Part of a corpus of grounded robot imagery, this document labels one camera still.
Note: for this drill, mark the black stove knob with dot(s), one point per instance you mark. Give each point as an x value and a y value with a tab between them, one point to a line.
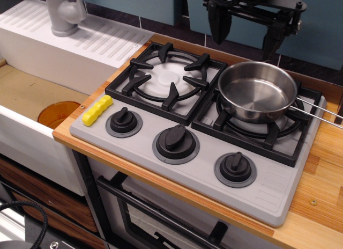
124	123
235	170
176	145

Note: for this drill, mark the black left burner grate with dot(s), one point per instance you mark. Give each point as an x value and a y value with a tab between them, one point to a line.
164	83

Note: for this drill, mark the black left stove knob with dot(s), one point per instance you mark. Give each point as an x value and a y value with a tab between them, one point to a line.
124	123

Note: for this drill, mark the stainless steel pot with handle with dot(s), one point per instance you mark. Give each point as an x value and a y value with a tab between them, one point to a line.
259	92

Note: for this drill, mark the wooden drawer front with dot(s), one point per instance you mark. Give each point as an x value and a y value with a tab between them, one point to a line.
68	213

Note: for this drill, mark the grey toy stove top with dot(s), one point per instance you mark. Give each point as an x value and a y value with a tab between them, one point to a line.
267	199

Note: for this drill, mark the black middle stove knob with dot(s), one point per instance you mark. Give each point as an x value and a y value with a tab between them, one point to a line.
176	145

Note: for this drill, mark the black right stove knob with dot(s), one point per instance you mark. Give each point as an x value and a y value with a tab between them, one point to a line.
235	170

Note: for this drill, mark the black burner grate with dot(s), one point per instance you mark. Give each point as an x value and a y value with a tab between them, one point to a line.
282	140
164	83

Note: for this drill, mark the grey toy faucet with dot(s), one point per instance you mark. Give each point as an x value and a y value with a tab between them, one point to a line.
65	16

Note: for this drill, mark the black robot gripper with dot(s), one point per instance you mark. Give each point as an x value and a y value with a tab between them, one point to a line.
282	18

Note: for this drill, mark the white toy sink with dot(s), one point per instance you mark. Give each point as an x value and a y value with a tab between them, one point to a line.
39	69

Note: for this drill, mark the oven door with black handle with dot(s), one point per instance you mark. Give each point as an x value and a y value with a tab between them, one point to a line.
150	218

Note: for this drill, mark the yellow crinkle fry toy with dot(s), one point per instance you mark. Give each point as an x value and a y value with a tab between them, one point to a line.
96	110

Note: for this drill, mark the black right burner grate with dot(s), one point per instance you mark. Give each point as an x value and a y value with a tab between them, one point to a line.
282	140

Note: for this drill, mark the orange plastic bowl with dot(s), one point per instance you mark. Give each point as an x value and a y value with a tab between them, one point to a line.
53	115

